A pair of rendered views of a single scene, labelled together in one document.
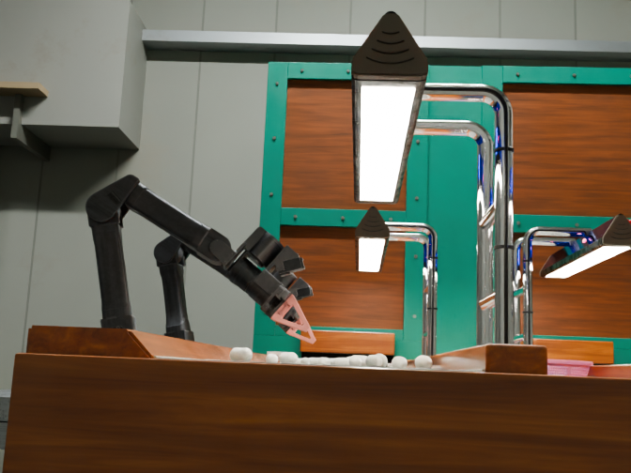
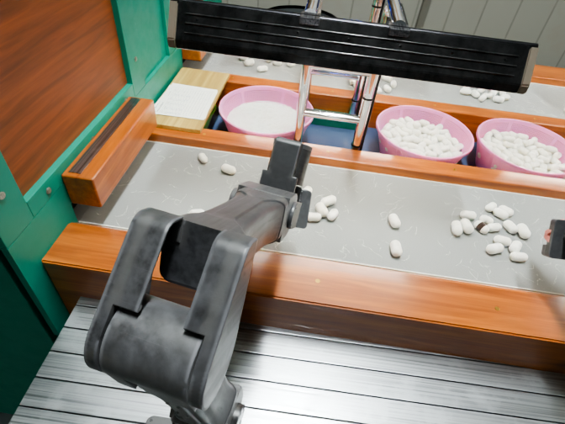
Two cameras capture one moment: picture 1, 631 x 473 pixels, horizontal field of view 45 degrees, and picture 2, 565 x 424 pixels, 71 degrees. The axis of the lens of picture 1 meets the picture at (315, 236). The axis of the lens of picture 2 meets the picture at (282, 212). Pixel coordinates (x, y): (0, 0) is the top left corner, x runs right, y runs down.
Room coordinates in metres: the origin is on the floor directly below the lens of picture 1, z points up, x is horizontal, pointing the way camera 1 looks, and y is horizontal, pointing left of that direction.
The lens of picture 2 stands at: (2.12, 0.56, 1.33)
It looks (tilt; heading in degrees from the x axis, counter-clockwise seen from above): 44 degrees down; 269
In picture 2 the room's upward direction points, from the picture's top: 6 degrees clockwise
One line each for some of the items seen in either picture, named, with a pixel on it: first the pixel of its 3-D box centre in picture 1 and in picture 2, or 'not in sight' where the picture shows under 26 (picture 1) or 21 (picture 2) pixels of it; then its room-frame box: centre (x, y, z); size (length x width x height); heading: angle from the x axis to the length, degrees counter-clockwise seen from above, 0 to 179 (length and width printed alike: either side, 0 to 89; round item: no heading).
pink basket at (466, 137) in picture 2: not in sight; (419, 144); (1.74, -0.41, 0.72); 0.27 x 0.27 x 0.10
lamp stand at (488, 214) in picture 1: (436, 255); not in sight; (1.05, -0.17, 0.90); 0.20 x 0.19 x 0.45; 176
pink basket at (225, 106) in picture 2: not in sight; (266, 122); (2.18, -0.44, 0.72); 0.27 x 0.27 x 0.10
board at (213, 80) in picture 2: not in sight; (190, 97); (2.40, -0.45, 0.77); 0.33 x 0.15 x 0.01; 86
